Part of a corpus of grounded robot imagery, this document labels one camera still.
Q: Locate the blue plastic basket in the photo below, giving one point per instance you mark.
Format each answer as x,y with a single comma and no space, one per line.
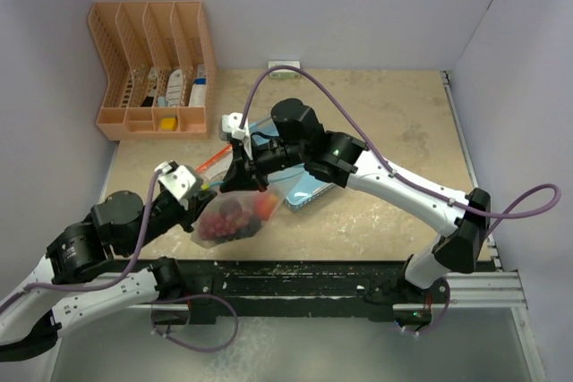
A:
304,188

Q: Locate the black white card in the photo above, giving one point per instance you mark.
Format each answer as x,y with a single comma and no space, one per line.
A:
151,88

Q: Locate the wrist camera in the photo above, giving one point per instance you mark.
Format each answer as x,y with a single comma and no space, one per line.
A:
235,128
180,181

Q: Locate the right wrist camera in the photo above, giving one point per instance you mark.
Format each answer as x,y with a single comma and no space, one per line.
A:
235,128

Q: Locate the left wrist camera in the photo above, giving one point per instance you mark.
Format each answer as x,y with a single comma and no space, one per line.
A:
180,181

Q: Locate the red grapes toy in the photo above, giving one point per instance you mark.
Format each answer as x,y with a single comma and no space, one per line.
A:
214,226

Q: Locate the white blue tube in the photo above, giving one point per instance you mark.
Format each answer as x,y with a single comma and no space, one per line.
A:
198,93

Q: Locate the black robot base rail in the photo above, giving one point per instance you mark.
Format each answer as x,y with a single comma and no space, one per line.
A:
374,290

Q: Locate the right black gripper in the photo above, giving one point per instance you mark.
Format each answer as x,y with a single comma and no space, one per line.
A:
242,173

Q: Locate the black grapes toy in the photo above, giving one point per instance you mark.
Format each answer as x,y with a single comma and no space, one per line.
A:
252,226

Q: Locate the white patterned pouch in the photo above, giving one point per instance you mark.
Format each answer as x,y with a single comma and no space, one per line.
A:
174,90

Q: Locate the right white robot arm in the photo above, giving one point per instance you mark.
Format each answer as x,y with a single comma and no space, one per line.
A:
341,159

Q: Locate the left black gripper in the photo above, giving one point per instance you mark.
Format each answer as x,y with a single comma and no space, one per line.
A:
198,203

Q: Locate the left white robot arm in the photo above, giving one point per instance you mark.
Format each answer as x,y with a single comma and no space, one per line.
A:
64,290

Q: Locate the orange desk organizer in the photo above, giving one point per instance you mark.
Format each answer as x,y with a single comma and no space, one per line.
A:
161,69

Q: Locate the clear zip top bag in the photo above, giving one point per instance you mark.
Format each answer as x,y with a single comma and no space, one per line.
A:
215,168

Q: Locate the small green white box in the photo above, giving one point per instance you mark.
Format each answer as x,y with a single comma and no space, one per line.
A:
284,74

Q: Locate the yellow sponge block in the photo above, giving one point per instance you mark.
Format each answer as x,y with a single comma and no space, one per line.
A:
168,124

